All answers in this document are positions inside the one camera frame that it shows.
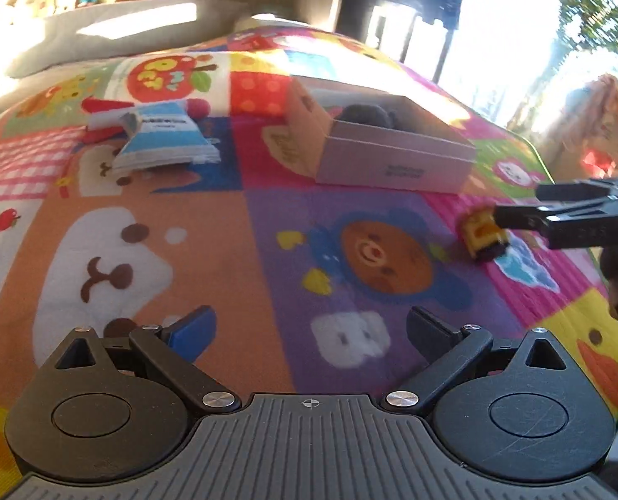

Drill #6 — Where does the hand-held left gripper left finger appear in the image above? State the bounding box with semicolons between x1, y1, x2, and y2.
37;305;241;413

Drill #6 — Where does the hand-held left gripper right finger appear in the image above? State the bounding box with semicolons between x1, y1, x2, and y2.
381;305;583;412

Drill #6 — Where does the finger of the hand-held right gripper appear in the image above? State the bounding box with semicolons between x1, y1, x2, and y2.
535;177;618;204
493;201;618;230

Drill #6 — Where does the yellow toy car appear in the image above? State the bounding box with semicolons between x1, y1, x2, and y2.
462;207;511;263

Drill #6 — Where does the pink cardboard box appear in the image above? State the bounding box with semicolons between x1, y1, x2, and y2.
285;75;478;195

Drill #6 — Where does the blue and white tissue packet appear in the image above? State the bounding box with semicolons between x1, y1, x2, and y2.
112;101;222;173

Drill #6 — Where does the black plush toy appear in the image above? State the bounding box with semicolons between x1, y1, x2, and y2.
337;104;399;129

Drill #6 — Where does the red and white tube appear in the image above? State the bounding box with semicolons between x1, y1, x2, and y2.
81;96;211;143

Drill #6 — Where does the beige laundry basket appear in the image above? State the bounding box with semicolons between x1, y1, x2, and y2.
547;135;618;184

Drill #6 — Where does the colourful cartoon printed blanket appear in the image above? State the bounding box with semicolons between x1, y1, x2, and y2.
0;26;618;480

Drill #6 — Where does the grey pillow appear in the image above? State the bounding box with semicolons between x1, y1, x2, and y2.
4;0;250;79

